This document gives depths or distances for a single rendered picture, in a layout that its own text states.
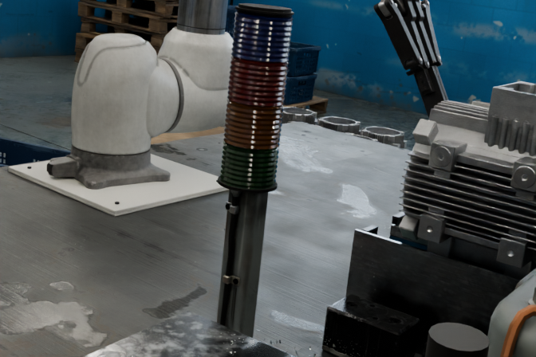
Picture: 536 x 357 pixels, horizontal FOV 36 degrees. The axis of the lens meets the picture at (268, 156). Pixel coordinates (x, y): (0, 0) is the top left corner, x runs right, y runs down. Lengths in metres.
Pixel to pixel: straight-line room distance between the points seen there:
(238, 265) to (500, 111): 0.36
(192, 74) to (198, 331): 0.92
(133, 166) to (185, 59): 0.24
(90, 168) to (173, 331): 0.84
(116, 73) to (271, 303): 0.59
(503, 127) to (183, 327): 0.44
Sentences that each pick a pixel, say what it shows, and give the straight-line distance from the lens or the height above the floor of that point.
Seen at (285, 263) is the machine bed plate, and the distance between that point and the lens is 1.30.
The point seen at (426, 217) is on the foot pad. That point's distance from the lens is 1.01.
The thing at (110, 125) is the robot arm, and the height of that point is 0.93.
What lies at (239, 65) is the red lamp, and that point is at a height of 1.16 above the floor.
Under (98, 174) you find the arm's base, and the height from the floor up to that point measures 0.83.
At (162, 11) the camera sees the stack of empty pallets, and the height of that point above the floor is 0.64.
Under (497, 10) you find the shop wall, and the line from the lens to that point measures 7.09.
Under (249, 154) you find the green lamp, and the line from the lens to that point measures 0.84.
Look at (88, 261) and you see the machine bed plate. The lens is 1.25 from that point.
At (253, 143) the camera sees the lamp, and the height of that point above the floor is 1.08.
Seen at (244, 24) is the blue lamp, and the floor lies 1.20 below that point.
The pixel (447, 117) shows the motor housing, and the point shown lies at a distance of 1.04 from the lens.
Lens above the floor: 1.27
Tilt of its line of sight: 14 degrees down
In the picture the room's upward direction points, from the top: 6 degrees clockwise
